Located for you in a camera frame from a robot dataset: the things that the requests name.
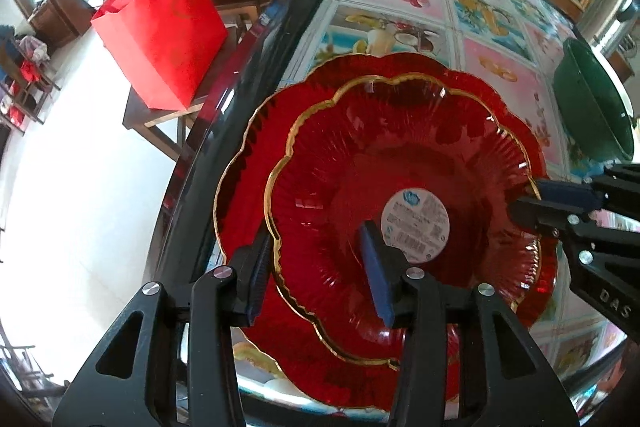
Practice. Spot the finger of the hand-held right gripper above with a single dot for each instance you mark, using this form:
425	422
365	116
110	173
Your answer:
537	217
567	194

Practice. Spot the green bowl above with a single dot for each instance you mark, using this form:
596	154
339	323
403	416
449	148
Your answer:
590	107

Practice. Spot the red gift bag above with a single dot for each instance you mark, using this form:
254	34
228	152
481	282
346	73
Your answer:
160	37

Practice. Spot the large red glass plate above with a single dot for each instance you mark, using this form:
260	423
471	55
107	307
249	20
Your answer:
240	202

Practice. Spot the stainless steel pot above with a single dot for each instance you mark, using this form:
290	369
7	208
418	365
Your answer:
597	22

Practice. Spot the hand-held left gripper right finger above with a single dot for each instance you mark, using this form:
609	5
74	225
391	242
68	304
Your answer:
375	267

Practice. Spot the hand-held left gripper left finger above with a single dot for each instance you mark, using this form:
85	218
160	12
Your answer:
257	274

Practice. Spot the small red glass plate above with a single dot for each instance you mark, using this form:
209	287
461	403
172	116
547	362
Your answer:
350	157

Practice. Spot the wooden stool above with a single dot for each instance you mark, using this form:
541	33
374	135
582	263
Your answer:
150	119

